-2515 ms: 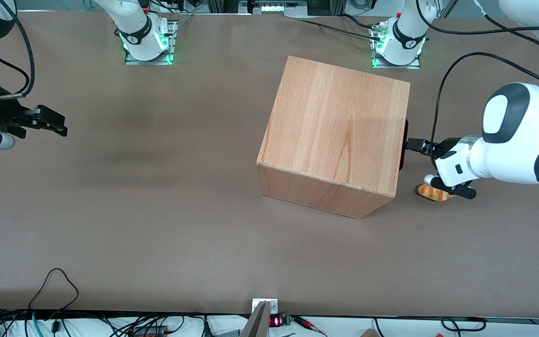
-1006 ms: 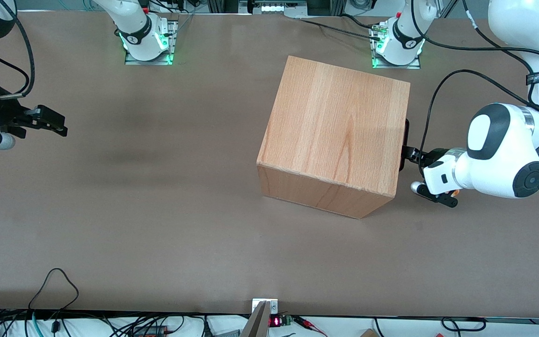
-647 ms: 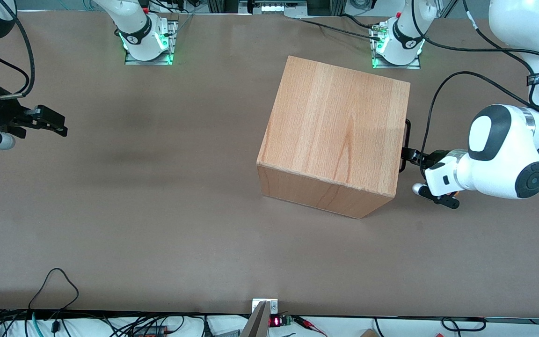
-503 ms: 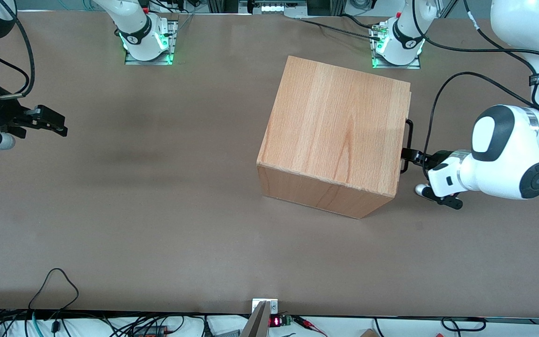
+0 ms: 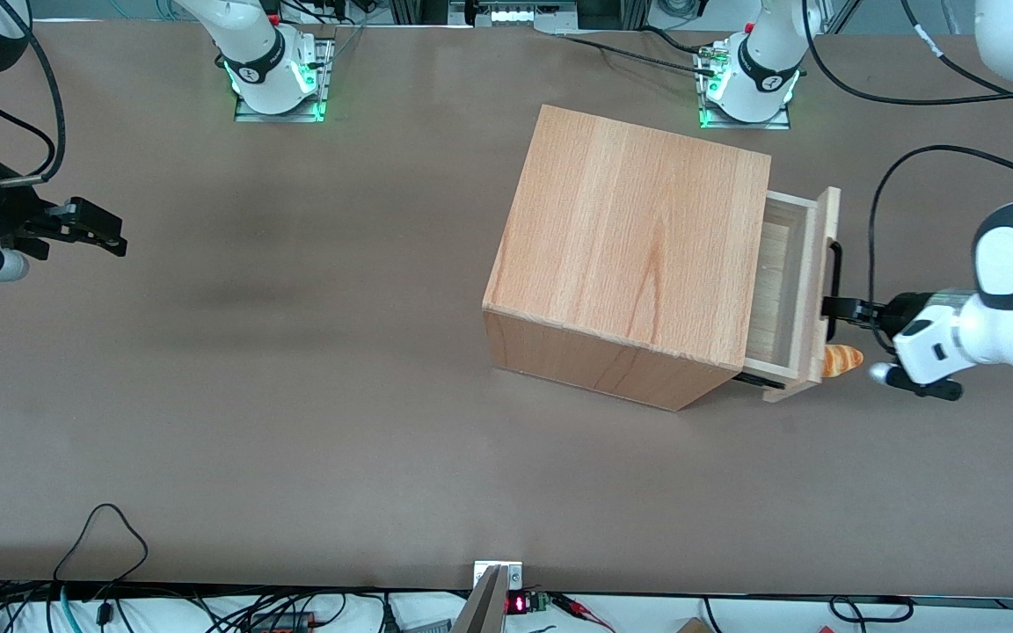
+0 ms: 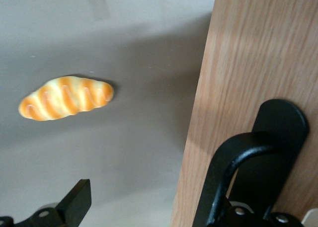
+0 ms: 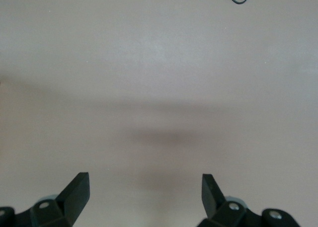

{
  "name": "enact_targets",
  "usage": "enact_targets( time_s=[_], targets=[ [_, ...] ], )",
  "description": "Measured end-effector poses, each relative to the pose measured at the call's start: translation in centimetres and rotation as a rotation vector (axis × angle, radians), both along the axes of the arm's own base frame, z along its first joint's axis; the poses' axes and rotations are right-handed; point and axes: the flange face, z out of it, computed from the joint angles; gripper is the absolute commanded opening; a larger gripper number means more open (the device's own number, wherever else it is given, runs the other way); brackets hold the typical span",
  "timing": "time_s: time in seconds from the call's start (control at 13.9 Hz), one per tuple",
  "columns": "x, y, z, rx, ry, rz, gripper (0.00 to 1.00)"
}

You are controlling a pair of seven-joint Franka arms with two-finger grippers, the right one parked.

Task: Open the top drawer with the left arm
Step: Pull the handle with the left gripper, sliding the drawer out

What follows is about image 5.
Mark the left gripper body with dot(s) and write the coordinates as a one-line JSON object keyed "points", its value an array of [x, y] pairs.
{"points": [[900, 310]]}

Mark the light wooden drawer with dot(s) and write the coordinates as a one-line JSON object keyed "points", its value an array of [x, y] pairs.
{"points": [[801, 290]]}

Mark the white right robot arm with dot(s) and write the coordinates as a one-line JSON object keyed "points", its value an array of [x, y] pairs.
{"points": [[260, 53]]}

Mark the toy croissant bread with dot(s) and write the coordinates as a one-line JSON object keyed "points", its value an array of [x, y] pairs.
{"points": [[842, 360]]}

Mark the light wooden cabinet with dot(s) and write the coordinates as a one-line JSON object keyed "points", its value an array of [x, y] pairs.
{"points": [[630, 237]]}

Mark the red and black clip leads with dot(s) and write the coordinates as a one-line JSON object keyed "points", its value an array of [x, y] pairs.
{"points": [[581, 608]]}

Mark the orange and black device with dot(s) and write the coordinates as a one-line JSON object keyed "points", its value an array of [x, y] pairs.
{"points": [[287, 622]]}

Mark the red digit display module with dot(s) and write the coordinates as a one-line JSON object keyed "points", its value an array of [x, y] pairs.
{"points": [[517, 604]]}

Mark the device with white lights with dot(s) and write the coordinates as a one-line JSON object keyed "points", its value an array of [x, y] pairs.
{"points": [[515, 13]]}

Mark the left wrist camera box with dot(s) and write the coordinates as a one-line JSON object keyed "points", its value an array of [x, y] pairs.
{"points": [[898, 374]]}

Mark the black drawer slide rail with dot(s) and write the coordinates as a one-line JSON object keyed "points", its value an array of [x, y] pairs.
{"points": [[757, 380]]}

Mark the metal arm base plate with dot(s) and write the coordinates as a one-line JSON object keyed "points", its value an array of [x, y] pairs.
{"points": [[704, 119], [324, 83]]}

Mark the small metal bracket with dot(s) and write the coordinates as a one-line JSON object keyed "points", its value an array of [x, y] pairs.
{"points": [[515, 576]]}

